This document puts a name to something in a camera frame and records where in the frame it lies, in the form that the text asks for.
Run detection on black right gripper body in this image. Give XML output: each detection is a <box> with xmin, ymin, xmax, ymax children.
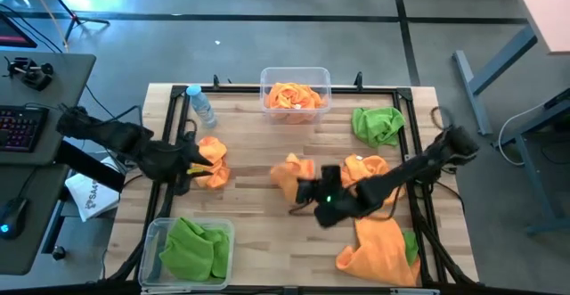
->
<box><xmin>313</xmin><ymin>183</ymin><xmax>373</xmax><ymax>229</ymax></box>

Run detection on black backlit keyboard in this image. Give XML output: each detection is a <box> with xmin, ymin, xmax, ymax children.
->
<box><xmin>0</xmin><ymin>104</ymin><xmax>50</xmax><ymax>154</ymax></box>

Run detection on blue-grey metal desk legs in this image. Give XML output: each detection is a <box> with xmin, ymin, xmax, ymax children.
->
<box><xmin>452</xmin><ymin>24</ymin><xmax>570</xmax><ymax>236</ymax></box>

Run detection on white cable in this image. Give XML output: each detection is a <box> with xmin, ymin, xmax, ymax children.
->
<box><xmin>497</xmin><ymin>102</ymin><xmax>550</xmax><ymax>168</ymax></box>

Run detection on pale blue spray bottle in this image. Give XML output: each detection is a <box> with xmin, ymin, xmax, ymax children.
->
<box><xmin>185</xmin><ymin>84</ymin><xmax>219</xmax><ymax>130</ymax></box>

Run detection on white printed bag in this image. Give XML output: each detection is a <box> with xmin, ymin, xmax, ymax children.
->
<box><xmin>64</xmin><ymin>171</ymin><xmax>121</xmax><ymax>223</ymax></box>

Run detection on black computer mouse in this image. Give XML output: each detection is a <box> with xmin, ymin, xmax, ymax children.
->
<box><xmin>0</xmin><ymin>196</ymin><xmax>29</xmax><ymax>242</ymax></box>

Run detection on black metal table frame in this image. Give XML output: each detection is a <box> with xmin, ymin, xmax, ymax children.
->
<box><xmin>104</xmin><ymin>84</ymin><xmax>480</xmax><ymax>290</ymax></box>

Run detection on black desk clamp device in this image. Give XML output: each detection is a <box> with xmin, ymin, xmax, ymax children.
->
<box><xmin>3</xmin><ymin>56</ymin><xmax>55</xmax><ymax>93</ymax></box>

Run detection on clear plastic storage bin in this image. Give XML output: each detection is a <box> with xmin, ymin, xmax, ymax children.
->
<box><xmin>259</xmin><ymin>66</ymin><xmax>333</xmax><ymax>127</ymax></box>
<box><xmin>137</xmin><ymin>217</ymin><xmax>236</xmax><ymax>294</ymax></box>

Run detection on black tripod stand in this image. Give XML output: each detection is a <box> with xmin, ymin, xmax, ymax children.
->
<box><xmin>34</xmin><ymin>0</ymin><xmax>110</xmax><ymax>43</ymax></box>

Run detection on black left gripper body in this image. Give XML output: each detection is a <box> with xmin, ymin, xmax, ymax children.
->
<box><xmin>140</xmin><ymin>141</ymin><xmax>192</xmax><ymax>184</ymax></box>

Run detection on pale desk top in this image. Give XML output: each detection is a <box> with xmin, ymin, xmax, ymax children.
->
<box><xmin>504</xmin><ymin>0</ymin><xmax>570</xmax><ymax>56</ymax></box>

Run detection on grey desk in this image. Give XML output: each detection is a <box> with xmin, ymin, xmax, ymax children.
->
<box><xmin>0</xmin><ymin>52</ymin><xmax>97</xmax><ymax>276</ymax></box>

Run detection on dark computer monitor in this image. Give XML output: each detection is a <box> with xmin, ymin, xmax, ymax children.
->
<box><xmin>0</xmin><ymin>12</ymin><xmax>38</xmax><ymax>49</ymax></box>

